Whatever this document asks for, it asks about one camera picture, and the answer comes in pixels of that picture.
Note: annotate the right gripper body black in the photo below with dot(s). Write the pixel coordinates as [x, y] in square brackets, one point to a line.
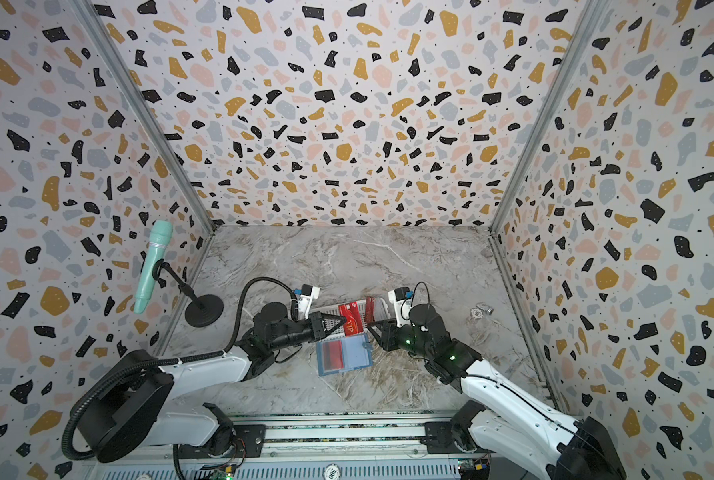
[387, 330]

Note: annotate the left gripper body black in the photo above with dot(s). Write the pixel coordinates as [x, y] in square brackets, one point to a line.
[299, 334]

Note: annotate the red VIP credit card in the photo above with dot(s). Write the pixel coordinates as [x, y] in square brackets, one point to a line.
[354, 324]
[332, 356]

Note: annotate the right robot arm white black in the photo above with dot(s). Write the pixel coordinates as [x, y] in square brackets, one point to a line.
[513, 408]

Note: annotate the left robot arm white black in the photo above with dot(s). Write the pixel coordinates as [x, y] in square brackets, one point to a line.
[130, 406]

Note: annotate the stack of red cards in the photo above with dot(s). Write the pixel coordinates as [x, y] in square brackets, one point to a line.
[369, 310]

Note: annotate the white plastic mesh basket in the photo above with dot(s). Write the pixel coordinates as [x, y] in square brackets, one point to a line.
[382, 312]

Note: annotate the small silver metal object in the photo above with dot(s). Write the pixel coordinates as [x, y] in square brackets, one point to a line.
[481, 310]

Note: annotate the black microphone stand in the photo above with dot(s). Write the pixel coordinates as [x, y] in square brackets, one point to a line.
[203, 310]

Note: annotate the mint green microphone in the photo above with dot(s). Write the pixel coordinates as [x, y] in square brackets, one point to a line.
[159, 239]

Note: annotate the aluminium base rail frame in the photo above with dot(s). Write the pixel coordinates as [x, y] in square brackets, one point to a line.
[370, 446]

